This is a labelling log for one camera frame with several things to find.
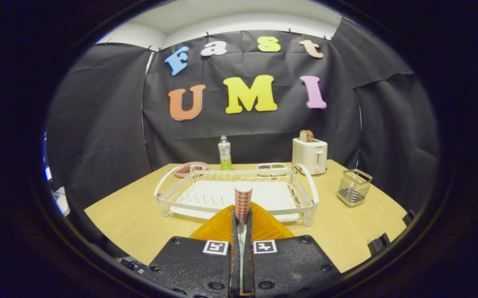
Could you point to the white divided snack tray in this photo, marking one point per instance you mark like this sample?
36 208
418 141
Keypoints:
272 167

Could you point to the white blurred object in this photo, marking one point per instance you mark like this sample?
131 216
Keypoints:
61 200

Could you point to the toast slice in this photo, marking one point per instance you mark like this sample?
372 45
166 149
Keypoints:
306 136

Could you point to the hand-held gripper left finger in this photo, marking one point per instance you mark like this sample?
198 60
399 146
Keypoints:
235 256

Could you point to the pink divided dish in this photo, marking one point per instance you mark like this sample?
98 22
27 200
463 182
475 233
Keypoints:
190 169

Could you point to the black table clamp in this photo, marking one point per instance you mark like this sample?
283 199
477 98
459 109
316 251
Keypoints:
378 244
408 217

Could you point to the black backdrop cloth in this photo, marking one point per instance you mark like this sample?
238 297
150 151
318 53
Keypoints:
238 128

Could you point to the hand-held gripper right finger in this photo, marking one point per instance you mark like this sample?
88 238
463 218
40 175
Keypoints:
248 265

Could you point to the cream toaster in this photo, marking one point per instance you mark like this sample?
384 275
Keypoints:
309 157

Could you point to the clear bottle with green drink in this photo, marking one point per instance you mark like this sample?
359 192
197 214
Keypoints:
224 155

